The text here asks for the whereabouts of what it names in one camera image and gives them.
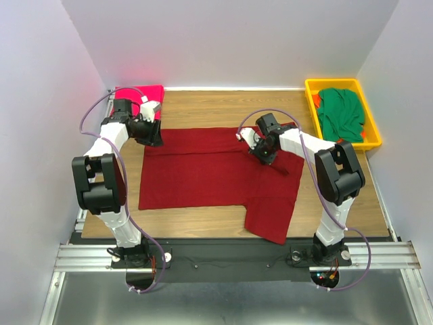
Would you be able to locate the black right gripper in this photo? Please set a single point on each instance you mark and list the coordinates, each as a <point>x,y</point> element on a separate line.
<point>266,160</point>

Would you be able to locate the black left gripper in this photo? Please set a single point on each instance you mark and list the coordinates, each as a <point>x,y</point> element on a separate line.
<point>153,138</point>

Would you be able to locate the dark red t shirt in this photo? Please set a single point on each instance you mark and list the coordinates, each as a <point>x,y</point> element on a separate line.
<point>208,167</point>

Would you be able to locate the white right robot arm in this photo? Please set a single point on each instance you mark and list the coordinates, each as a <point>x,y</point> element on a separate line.
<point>335,169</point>

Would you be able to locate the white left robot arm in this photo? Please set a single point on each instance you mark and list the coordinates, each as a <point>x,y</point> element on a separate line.
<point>100,182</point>

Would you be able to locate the folded pink t shirt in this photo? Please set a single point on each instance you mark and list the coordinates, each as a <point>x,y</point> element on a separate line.
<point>152,92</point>

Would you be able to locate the orange t shirt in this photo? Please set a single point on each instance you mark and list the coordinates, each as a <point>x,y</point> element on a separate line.
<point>316,100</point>

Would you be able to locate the green t shirt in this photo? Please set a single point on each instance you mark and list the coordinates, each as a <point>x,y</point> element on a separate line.
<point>341,115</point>

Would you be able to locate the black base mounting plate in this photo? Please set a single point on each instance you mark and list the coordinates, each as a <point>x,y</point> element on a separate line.
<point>230,260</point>

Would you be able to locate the yellow plastic bin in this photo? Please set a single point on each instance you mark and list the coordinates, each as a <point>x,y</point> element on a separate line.
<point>372,138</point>

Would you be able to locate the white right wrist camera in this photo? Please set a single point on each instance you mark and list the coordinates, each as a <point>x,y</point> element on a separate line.
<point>248,135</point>

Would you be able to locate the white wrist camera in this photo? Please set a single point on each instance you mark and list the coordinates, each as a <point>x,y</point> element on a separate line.
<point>248,135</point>
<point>149,108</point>

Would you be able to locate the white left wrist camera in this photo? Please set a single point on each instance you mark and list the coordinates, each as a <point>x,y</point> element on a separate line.
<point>149,108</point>

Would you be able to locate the aluminium frame rail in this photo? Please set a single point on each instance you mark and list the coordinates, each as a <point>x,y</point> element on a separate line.
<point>378,255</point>

